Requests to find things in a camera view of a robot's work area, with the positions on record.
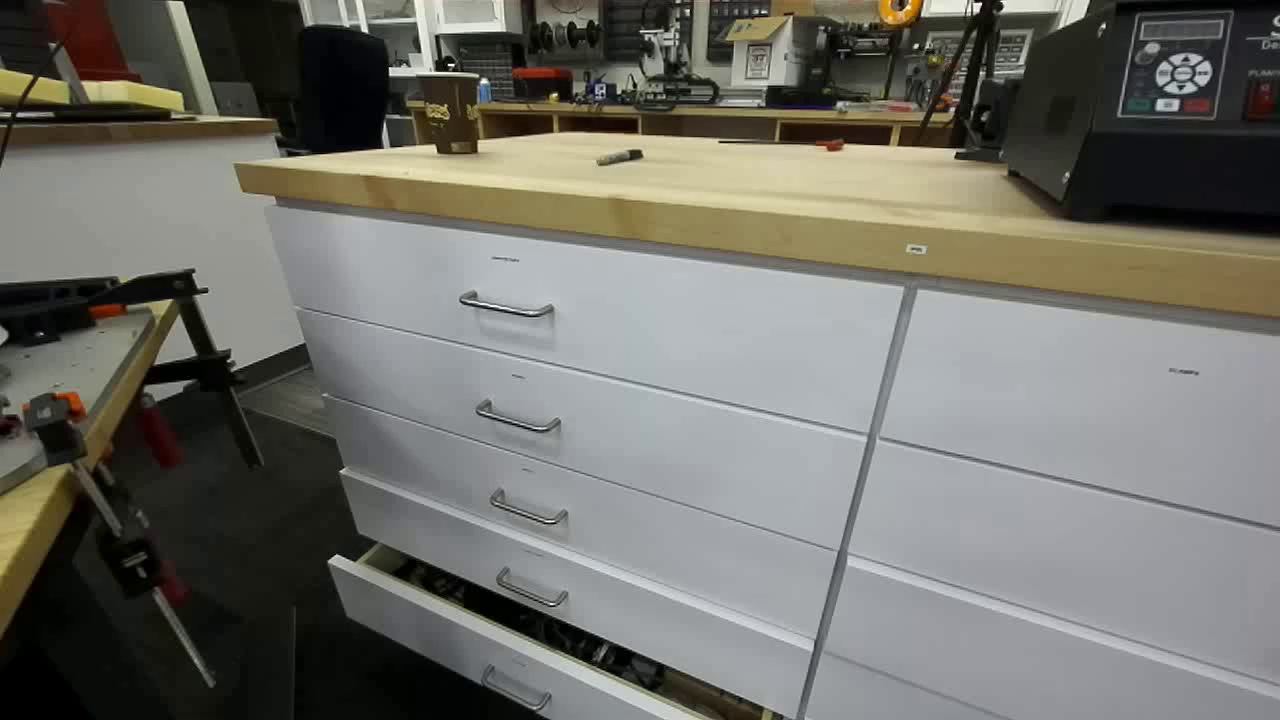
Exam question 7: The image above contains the yellow wooden plank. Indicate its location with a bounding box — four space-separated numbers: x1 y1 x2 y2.
0 67 188 115

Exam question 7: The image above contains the silver drawer handle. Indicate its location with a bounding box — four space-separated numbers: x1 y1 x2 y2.
457 289 559 323
471 397 562 442
474 661 556 717
491 565 573 611
485 483 573 533

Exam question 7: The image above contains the black orange bar clamp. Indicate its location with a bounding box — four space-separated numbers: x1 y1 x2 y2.
21 389 221 691

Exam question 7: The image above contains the brown paper coffee cup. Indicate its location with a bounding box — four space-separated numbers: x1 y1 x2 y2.
417 67 485 159

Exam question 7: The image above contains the white workbench drawer cabinet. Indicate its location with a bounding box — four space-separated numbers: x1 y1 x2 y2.
264 197 1280 720

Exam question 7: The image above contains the white cabinet drawer front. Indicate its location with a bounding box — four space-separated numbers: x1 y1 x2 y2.
823 558 1280 720
296 307 873 553
842 442 1280 691
325 392 841 639
878 286 1280 533
801 651 993 720
335 465 816 720
268 204 909 437

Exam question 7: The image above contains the wooden side table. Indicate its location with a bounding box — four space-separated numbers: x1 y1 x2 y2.
0 296 181 635

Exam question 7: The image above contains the white counter with wooden top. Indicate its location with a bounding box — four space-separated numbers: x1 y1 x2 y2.
0 115 304 392

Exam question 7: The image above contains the black camera tripod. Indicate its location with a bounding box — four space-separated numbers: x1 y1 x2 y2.
921 0 1008 159

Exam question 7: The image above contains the white drawer holding tools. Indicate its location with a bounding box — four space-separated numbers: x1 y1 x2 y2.
325 542 777 720

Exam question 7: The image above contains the wooden background workbench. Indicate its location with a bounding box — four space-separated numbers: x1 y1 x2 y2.
404 97 956 148

